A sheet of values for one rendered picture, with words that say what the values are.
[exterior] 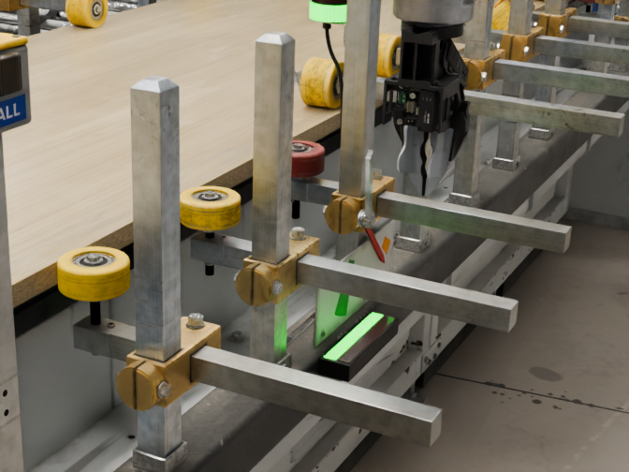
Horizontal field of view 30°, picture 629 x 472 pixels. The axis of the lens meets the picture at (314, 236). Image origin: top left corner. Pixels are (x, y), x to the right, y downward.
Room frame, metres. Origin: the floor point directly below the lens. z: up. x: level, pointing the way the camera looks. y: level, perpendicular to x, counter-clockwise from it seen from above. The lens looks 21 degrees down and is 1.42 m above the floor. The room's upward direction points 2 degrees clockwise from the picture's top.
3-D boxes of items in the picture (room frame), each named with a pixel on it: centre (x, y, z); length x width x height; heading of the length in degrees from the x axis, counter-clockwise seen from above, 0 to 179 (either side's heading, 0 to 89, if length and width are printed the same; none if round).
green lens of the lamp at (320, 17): (1.59, -0.01, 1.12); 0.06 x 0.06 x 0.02
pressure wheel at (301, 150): (1.66, 0.03, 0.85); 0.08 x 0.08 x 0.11
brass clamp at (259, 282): (1.37, 0.04, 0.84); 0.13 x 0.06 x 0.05; 154
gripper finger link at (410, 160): (1.33, -0.11, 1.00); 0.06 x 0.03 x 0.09; 156
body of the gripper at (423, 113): (1.32, -0.12, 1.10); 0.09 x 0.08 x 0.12; 156
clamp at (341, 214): (1.59, -0.06, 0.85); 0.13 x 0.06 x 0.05; 154
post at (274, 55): (1.35, 0.05, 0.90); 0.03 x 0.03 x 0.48; 64
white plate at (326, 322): (1.53, -0.06, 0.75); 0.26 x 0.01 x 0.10; 154
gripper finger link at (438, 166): (1.31, -0.14, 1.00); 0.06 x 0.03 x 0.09; 156
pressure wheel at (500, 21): (2.56, -0.39, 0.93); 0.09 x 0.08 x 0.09; 64
